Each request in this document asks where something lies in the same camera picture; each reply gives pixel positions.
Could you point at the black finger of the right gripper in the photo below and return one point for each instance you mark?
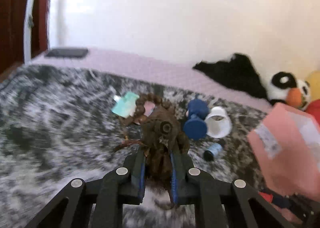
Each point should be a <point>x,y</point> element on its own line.
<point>305,209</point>

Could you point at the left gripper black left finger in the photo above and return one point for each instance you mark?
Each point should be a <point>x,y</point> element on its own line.
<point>97,203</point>

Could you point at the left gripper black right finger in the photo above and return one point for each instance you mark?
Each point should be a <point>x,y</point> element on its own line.
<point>218,203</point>

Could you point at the brown bead bracelet tassel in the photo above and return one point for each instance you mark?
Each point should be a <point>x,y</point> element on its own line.
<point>161,133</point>

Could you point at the small blue thread bobbin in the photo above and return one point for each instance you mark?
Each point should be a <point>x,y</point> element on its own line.
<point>212,152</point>

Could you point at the blue spool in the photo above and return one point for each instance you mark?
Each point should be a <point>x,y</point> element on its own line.
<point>195,127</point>

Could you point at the white spool far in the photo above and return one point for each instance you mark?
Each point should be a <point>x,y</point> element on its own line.
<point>218,123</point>

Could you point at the pink storage box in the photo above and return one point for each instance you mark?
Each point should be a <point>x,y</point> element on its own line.
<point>286,146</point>

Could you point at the teal small packet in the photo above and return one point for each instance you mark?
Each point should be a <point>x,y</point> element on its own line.
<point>125,106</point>

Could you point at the pink bed sheet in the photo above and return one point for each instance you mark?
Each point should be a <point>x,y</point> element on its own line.
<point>154,71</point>

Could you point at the panda plush toy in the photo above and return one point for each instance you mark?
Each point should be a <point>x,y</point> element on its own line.
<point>284,87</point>

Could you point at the yellow cushion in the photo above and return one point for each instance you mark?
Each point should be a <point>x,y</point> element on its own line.
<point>314,80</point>

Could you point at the black phone on bed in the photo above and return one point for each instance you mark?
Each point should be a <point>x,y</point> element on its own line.
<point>77,53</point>

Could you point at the black fabric by wall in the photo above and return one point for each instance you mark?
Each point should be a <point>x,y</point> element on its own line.
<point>236,73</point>

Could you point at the red wooden door frame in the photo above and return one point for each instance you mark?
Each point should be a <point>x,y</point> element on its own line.
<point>24,30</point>

